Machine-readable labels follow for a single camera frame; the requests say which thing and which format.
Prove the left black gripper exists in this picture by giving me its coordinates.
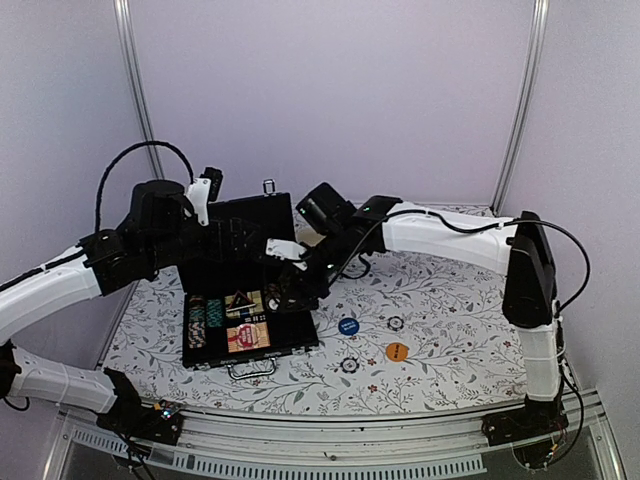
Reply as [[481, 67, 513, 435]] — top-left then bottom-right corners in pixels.
[[147, 217, 261, 273]]

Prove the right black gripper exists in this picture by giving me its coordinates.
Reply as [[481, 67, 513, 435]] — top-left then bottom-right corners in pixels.
[[278, 226, 355, 309]]

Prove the blue small blind button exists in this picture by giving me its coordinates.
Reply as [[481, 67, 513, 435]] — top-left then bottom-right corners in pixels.
[[338, 317, 360, 336]]

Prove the blue ten poker chip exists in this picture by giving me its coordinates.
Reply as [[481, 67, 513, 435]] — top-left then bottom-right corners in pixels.
[[387, 316, 404, 332]]

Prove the triangular all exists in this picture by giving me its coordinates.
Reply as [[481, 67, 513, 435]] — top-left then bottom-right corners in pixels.
[[225, 290, 255, 313]]

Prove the blue playing card deck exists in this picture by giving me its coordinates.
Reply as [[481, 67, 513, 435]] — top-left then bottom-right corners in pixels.
[[224, 290, 264, 319]]

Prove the orange big blind button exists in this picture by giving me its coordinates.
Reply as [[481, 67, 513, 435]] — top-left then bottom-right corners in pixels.
[[385, 342, 409, 362]]

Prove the black poker chip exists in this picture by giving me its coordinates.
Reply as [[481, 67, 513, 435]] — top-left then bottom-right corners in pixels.
[[340, 357, 359, 374]]

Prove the red playing card deck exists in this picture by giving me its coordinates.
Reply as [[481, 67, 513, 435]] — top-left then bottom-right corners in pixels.
[[226, 322, 271, 354]]

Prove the clear round dealer disc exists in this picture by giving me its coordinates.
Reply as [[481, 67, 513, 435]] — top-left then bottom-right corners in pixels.
[[236, 324, 259, 348]]

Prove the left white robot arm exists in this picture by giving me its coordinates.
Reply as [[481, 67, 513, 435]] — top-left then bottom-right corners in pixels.
[[1, 178, 266, 434]]

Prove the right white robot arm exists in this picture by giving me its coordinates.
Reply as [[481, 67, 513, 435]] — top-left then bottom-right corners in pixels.
[[264, 184, 567, 436]]

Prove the black poker set case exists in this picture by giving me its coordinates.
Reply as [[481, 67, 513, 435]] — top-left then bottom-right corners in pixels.
[[178, 192, 319, 369]]

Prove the orange chip stack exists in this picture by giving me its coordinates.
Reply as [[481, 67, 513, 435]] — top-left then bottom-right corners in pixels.
[[188, 295, 206, 349]]

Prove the green chip stack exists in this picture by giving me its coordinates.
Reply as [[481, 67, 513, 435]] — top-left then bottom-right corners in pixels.
[[206, 299, 225, 328]]

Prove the black chip stack white top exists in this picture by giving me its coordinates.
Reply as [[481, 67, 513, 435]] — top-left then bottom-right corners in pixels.
[[264, 283, 281, 312]]

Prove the floral table mat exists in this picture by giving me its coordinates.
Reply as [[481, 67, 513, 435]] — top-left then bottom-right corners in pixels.
[[99, 201, 576, 416]]

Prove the black braided left cable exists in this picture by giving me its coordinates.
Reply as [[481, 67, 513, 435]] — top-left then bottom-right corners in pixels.
[[93, 140, 195, 234]]

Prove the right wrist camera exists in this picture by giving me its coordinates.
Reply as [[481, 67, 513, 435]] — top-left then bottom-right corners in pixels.
[[265, 238, 307, 271]]

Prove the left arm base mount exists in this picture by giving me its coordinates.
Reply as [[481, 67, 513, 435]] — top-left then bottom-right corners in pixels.
[[96, 368, 184, 446]]

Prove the front aluminium rail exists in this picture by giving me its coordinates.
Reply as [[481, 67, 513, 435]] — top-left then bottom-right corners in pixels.
[[43, 389, 633, 479]]

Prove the left aluminium frame post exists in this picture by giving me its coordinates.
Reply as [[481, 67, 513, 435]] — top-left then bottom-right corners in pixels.
[[112, 0, 166, 181]]

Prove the aluminium frame post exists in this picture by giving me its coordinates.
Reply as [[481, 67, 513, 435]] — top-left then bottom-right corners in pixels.
[[112, 0, 166, 181], [490, 0, 550, 214]]

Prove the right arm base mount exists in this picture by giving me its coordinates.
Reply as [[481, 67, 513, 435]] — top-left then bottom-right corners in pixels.
[[481, 397, 569, 470]]

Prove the right aluminium frame post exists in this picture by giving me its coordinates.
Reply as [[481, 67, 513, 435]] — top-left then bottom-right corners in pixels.
[[490, 0, 550, 214]]

